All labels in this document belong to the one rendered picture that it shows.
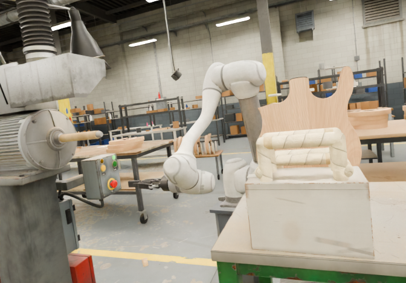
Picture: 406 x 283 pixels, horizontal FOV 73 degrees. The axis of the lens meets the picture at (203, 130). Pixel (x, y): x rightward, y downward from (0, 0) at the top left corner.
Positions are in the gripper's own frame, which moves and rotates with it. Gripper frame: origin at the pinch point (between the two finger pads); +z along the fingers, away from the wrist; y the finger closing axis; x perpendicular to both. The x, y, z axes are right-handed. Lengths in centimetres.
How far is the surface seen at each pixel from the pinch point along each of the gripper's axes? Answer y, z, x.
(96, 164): -8.2, 14.5, 12.3
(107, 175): -2.1, 14.0, 5.2
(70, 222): -10.9, 33.9, -16.0
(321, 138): -45, -85, 23
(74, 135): -28.7, 3.8, 28.5
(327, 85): 333, -116, 43
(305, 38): 1075, -110, 255
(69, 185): -17.2, 23.9, 4.8
